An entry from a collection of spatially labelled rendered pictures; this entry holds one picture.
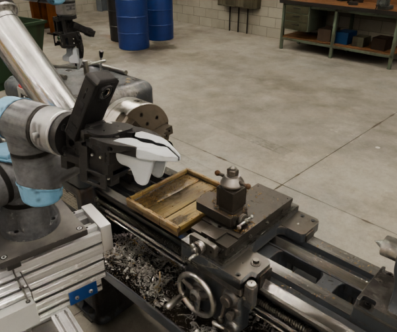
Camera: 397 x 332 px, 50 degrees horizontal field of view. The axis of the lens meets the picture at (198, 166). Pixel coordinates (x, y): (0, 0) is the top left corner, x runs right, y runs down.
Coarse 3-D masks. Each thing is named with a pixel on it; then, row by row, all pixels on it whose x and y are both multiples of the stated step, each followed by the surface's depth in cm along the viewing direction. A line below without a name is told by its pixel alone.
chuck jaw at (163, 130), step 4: (164, 124) 185; (168, 124) 185; (156, 128) 182; (160, 128) 182; (164, 128) 182; (168, 128) 183; (172, 128) 185; (156, 132) 179; (160, 132) 179; (164, 132) 179; (168, 132) 184; (172, 132) 185; (164, 136) 177; (168, 136) 181
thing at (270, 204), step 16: (256, 192) 163; (272, 192) 163; (256, 208) 153; (272, 208) 153; (288, 208) 160; (208, 224) 146; (256, 224) 144; (192, 240) 140; (208, 240) 137; (224, 240) 138; (240, 240) 140
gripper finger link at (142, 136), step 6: (138, 132) 62; (144, 132) 62; (138, 138) 60; (144, 138) 59; (150, 138) 60; (156, 138) 60; (162, 138) 60; (156, 144) 58; (162, 144) 58; (168, 144) 58; (174, 150) 57; (180, 156) 57; (156, 162) 61; (162, 162) 60; (156, 168) 61; (162, 168) 60; (156, 174) 62; (162, 174) 61
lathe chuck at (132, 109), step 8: (120, 104) 174; (128, 104) 173; (136, 104) 172; (144, 104) 173; (152, 104) 177; (112, 112) 172; (120, 112) 170; (128, 112) 168; (136, 112) 171; (144, 112) 175; (152, 112) 178; (160, 112) 182; (112, 120) 170; (136, 120) 173; (144, 120) 176; (152, 120) 180; (160, 120) 183; (168, 120) 187; (152, 128) 181
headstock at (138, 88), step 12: (60, 72) 206; (72, 72) 206; (12, 84) 192; (72, 84) 190; (120, 84) 190; (132, 84) 191; (144, 84) 194; (120, 96) 184; (132, 96) 188; (144, 96) 193; (72, 180) 186
